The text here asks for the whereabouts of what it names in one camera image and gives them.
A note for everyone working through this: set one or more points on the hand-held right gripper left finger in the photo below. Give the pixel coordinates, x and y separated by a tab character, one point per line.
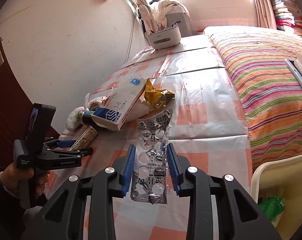
128	171

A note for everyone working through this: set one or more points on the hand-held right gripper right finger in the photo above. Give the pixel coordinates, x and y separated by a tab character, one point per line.
173	171

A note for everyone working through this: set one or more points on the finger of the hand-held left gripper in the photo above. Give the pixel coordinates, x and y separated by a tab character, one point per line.
66	144
78	152

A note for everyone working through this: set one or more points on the small beige box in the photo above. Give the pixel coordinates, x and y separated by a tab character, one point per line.
87	136

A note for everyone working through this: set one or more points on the silver pill blister pack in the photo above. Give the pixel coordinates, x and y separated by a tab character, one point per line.
148	160

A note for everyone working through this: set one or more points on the white printed plastic bag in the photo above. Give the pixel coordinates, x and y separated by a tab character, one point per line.
74	118

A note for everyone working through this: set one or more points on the cream plastic chair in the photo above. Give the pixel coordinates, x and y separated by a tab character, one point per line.
273	175

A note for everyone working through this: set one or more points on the person's left forearm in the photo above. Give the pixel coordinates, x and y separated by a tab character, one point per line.
1	212

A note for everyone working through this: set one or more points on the person's left hand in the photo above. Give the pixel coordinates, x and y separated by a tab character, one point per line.
9	180

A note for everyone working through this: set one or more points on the dark glass bottle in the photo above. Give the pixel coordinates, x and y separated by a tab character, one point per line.
88	118

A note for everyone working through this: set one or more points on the clear plastic bag bundle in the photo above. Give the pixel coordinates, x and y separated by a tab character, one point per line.
98	101

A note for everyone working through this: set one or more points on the brown wooden door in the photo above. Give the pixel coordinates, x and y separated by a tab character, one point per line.
11	100

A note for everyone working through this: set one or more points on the white blue medicine box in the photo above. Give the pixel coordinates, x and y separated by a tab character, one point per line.
123	97

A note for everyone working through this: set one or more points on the orange white checkered tablecloth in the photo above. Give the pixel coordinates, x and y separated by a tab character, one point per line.
203	105

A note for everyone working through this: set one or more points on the yellow crumpled wrapper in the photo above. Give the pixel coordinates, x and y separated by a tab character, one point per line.
154	96

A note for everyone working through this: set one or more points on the green plastic bag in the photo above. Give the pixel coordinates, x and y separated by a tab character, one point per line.
272	206

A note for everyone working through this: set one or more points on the striped bed blanket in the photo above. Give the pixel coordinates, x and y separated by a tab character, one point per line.
266	92

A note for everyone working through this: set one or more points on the white desk organizer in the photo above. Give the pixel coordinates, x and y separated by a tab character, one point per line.
163	40

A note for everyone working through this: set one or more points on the group of pens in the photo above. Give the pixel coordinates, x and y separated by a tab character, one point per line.
163	27

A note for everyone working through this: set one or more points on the grey cabinet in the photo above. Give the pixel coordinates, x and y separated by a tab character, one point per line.
176	22

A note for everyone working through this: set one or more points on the grey remote on bed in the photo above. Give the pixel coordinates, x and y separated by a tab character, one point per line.
298	76

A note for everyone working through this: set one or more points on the dotted white cloth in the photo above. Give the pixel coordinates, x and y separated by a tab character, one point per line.
163	10

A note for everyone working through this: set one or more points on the black cloth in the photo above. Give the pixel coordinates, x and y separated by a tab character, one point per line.
158	0

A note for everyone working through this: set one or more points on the stack of folded quilts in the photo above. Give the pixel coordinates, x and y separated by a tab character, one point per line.
286	10

